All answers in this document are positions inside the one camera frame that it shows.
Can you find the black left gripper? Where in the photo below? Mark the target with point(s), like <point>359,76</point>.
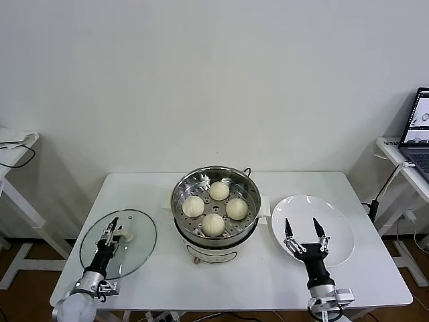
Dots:
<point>100,258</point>

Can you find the round glass pot lid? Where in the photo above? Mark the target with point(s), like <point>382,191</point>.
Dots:
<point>144,241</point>

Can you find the white steamed baozi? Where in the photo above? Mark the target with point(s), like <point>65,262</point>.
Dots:
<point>237,208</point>
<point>219,191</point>
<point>193,206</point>
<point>213,224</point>

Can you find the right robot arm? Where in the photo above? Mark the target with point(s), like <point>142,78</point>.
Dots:
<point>326,302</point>

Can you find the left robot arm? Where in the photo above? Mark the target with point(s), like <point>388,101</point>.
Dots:
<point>77,302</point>

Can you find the stainless steel steamer basket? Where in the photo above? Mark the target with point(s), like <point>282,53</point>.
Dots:
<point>187,188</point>

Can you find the white side table with cloth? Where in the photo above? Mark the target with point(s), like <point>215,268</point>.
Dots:
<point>10,157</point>

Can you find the white folded cloth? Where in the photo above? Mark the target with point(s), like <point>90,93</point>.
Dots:
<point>13,135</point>

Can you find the white round plate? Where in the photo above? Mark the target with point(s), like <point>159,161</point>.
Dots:
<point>301,214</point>

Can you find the white side table with laptop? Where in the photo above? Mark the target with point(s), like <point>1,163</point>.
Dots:
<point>385,144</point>

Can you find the white charger plug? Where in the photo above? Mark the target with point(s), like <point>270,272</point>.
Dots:
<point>407,164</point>

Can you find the grey open laptop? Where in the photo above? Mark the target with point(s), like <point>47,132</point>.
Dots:
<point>414,134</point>

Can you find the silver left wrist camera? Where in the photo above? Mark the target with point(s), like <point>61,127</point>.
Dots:
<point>109,288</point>

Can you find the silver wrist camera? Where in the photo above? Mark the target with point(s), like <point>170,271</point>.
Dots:
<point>344,296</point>
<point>109,288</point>

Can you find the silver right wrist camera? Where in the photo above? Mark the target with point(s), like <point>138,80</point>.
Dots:
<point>344,296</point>

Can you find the white wall socket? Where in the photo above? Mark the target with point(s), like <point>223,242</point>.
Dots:
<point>410,215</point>

